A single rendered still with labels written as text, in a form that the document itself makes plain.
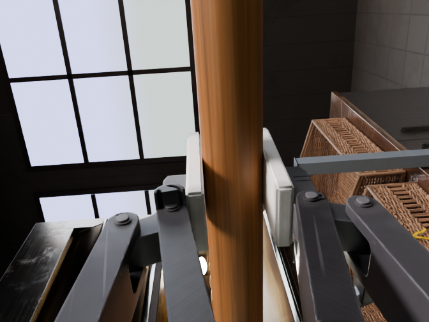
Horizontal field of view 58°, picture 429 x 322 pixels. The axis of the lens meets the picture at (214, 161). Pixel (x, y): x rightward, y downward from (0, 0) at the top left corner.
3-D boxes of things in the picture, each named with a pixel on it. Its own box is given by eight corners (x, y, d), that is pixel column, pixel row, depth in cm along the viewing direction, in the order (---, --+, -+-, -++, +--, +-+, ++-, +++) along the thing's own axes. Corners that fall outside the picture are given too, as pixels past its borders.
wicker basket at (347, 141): (388, 289, 141) (313, 295, 141) (336, 208, 193) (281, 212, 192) (408, 170, 121) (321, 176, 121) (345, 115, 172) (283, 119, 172)
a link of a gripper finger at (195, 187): (208, 253, 17) (191, 255, 17) (203, 178, 23) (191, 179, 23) (203, 193, 15) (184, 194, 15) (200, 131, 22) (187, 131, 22)
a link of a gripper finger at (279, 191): (276, 188, 15) (295, 186, 15) (254, 127, 22) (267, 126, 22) (275, 248, 17) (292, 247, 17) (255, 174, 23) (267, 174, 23)
